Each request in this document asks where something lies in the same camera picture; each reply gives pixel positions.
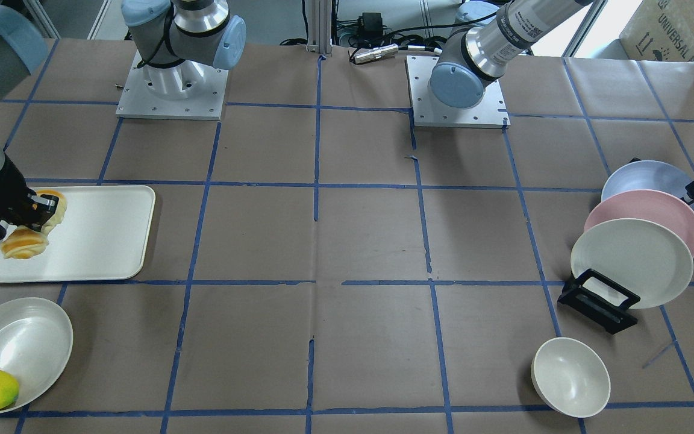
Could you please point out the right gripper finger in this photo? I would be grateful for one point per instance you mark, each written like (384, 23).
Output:
(45, 208)

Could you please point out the orange striped bread roll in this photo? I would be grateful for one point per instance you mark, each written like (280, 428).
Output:
(25, 243)

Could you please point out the blue plate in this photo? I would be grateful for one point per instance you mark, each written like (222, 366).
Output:
(648, 174)

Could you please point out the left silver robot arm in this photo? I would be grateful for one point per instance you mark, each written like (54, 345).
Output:
(485, 38)

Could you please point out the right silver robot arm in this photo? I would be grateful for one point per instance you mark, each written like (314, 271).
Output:
(170, 36)

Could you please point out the black plate rack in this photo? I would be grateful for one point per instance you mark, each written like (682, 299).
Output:
(601, 299)

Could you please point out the cream plate in rack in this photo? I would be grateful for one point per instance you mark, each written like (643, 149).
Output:
(646, 258)

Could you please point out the pink plate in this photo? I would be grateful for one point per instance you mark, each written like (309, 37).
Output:
(651, 205)

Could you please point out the white rectangular tray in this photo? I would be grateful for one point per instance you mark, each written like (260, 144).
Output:
(103, 236)

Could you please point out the cream shallow dish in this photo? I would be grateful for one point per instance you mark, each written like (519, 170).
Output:
(36, 340)

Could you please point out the silver cylindrical connector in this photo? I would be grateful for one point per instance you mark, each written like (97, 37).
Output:
(363, 56)

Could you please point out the black power adapter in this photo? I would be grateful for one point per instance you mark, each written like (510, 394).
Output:
(370, 24)

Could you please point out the cream bowl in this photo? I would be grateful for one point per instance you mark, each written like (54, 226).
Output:
(570, 377)

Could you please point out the cardboard box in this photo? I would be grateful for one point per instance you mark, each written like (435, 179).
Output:
(660, 31)

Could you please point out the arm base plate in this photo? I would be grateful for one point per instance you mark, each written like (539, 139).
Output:
(447, 94)
(190, 91)

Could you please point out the aluminium frame post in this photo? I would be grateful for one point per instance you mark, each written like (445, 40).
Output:
(320, 27)

